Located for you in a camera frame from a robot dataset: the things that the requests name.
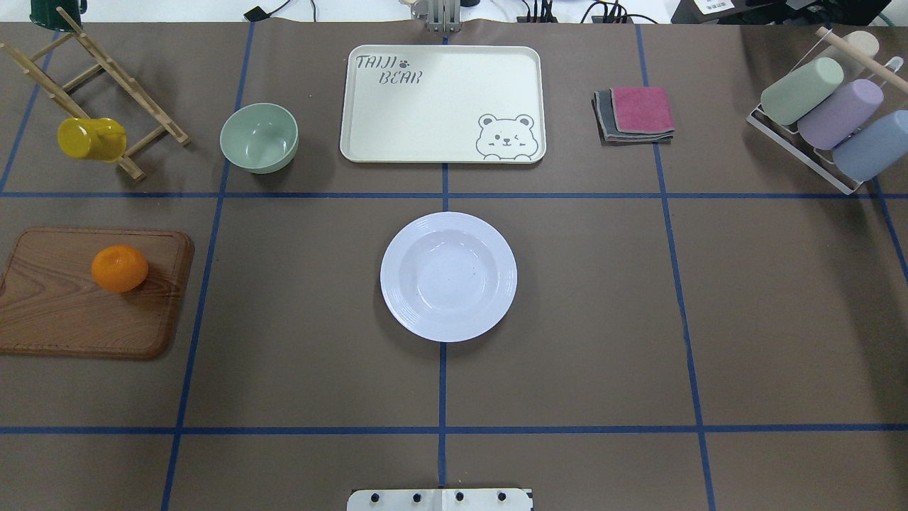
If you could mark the green bowl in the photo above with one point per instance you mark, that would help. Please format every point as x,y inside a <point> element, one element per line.
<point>260,138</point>

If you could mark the cream bear tray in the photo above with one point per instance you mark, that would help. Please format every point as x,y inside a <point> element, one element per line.
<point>443,104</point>

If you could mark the grey cloth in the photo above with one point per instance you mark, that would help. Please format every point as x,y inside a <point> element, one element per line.
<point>603,109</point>

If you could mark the purple cup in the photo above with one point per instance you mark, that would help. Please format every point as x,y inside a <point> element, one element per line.
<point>841,114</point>

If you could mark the blue cup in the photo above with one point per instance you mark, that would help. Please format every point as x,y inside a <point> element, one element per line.
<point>873,149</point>

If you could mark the wooden rack handle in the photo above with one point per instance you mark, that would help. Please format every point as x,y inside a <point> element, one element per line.
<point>856,52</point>

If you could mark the pink cloth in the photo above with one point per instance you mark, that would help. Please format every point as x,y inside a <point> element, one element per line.
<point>642,110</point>

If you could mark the white ribbed plate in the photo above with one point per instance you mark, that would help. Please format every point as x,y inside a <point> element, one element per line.
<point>448,277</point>

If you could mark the wooden mug rack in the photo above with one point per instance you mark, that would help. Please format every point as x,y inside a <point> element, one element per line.
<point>104,62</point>

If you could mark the yellow mug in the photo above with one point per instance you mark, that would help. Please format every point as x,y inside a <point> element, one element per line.
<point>92,139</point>

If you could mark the white wire cup rack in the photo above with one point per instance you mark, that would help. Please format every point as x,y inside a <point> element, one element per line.
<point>821,161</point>

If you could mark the green cup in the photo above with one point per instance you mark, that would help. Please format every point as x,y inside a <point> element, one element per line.
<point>797,93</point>

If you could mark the dark green mug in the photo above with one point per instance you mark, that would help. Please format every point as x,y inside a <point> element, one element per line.
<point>54,15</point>

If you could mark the beige cup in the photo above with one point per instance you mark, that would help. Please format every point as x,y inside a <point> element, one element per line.
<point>864,42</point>

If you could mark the wooden cutting board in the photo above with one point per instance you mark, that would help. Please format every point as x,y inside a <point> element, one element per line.
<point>52,306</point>

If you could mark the aluminium frame post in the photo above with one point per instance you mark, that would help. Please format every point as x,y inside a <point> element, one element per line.
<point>440,16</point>

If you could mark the orange fruit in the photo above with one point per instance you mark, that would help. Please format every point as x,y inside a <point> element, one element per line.
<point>119,268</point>

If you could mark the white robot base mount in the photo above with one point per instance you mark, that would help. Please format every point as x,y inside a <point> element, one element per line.
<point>442,499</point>

